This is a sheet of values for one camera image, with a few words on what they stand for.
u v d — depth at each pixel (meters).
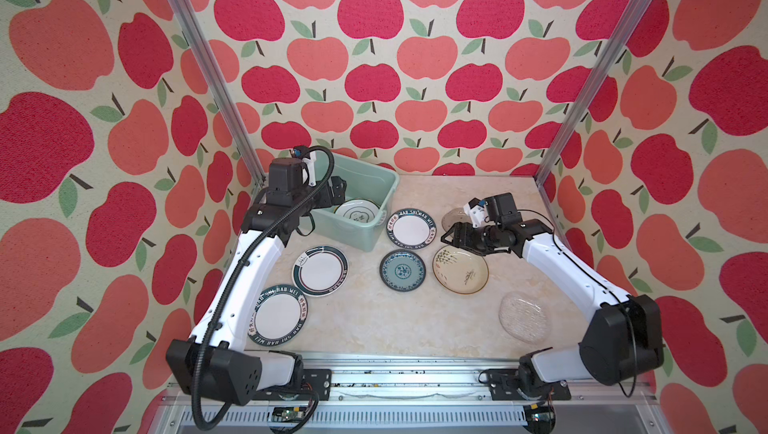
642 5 0.75
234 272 0.44
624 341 0.43
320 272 0.93
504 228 0.64
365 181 1.04
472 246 0.75
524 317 0.86
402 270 0.95
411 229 1.06
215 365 0.38
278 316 0.86
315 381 0.75
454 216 1.07
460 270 0.93
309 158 0.66
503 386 0.73
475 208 0.78
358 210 1.08
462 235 0.75
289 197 0.55
